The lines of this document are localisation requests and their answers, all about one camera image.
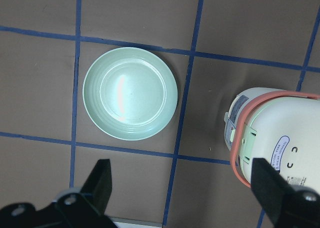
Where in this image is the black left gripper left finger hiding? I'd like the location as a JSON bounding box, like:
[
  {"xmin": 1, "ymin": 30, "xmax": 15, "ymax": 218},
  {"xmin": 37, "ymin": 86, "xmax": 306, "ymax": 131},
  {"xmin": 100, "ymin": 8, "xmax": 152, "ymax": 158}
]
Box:
[{"xmin": 56, "ymin": 158, "xmax": 112, "ymax": 218}]

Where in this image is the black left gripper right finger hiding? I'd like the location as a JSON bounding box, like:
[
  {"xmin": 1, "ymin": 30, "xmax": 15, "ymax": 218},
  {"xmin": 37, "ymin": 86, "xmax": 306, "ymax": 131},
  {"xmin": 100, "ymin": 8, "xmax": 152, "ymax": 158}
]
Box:
[{"xmin": 250, "ymin": 158, "xmax": 320, "ymax": 226}]

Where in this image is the green plate near left arm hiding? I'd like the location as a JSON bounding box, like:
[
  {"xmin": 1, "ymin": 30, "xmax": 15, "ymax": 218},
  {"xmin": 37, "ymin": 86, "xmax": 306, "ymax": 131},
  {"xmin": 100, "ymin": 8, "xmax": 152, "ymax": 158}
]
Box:
[{"xmin": 82, "ymin": 47, "xmax": 178, "ymax": 141}]

